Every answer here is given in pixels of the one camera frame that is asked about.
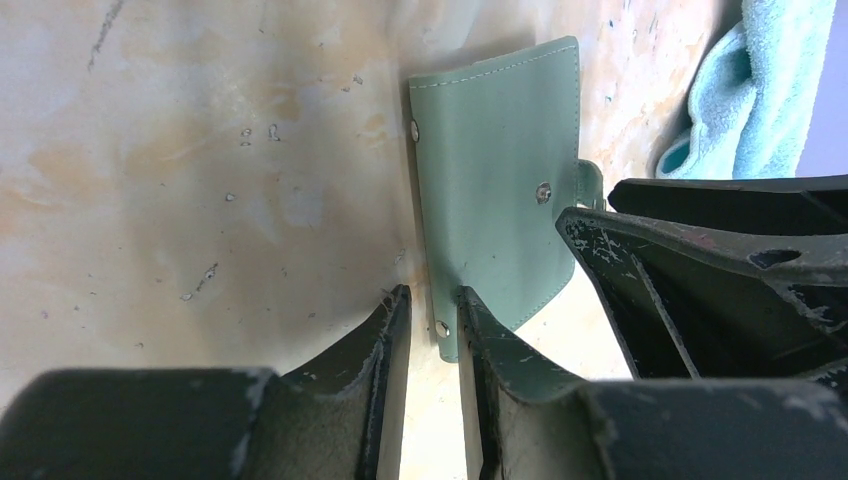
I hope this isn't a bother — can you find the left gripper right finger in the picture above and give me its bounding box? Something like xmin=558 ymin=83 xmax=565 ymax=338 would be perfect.
xmin=457 ymin=286 xmax=847 ymax=479

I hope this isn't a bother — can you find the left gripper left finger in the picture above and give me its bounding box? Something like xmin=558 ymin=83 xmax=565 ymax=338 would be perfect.
xmin=1 ymin=285 xmax=411 ymax=479

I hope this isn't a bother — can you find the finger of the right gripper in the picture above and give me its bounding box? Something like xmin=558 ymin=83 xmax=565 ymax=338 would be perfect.
xmin=556 ymin=207 xmax=847 ymax=379
xmin=608 ymin=175 xmax=847 ymax=236

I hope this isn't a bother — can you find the light blue towel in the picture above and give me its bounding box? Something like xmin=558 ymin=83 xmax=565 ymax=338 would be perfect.
xmin=654 ymin=0 xmax=836 ymax=180

